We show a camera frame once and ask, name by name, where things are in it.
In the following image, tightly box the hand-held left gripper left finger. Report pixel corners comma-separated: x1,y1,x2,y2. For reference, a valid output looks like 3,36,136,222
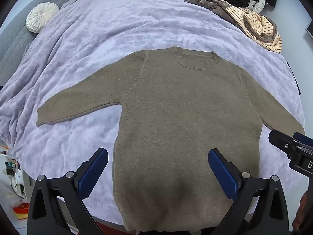
27,147,109,235

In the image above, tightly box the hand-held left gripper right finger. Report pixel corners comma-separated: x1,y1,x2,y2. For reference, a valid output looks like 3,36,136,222
208,148,291,235

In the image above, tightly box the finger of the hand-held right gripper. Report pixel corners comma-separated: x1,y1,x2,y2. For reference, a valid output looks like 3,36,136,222
268,129,297,153
293,132,313,150

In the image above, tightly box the olive brown knit sweater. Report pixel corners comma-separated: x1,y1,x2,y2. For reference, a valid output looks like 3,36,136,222
36,46,306,232

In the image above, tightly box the person's right hand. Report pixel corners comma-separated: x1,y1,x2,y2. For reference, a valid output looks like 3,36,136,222
292,190,313,229

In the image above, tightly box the red packet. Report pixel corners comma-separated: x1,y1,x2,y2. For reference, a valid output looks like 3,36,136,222
13,202,31,219

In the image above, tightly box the brown and cream striped garment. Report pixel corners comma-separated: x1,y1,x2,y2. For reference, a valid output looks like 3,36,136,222
177,0,283,54

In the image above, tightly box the lavender plush blanket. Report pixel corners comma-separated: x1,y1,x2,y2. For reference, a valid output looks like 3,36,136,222
0,0,306,226

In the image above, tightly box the round white pleated cushion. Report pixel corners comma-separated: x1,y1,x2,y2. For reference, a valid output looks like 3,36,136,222
26,2,60,33

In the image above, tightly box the white device with cables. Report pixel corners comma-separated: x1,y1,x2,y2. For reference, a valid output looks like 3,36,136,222
4,155,25,197

